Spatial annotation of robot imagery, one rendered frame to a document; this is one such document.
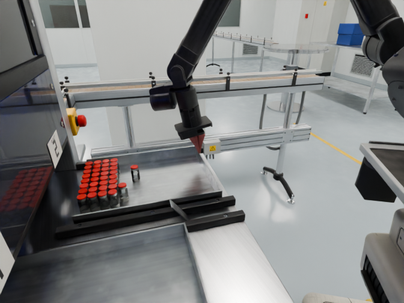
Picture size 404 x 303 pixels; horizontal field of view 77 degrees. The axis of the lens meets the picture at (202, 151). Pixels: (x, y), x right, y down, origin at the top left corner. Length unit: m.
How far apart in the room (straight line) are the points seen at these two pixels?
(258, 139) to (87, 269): 1.57
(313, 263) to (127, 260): 1.38
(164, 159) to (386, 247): 0.64
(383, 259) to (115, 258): 0.59
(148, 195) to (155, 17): 1.63
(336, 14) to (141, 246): 6.94
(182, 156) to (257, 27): 8.97
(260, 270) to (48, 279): 0.38
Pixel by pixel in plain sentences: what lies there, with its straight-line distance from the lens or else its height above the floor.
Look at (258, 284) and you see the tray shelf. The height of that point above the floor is 0.88.
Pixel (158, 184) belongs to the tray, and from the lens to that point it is 0.72.
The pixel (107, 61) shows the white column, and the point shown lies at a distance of 2.13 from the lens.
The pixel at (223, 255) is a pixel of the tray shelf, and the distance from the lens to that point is 0.54.
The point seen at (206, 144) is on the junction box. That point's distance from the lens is 1.71.
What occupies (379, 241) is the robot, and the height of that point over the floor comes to 0.80.
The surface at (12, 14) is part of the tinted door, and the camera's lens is 0.65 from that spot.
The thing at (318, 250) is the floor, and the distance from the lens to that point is 1.86.
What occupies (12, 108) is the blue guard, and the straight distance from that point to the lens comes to 0.52.
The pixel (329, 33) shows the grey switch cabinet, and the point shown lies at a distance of 7.14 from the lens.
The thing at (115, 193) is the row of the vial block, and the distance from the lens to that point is 0.63.
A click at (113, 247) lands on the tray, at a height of 0.89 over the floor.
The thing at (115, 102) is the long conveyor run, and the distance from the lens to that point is 1.56.
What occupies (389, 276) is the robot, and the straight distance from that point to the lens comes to 0.74.
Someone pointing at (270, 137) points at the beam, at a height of 0.50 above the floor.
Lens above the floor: 1.29
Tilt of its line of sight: 28 degrees down
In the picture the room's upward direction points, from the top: straight up
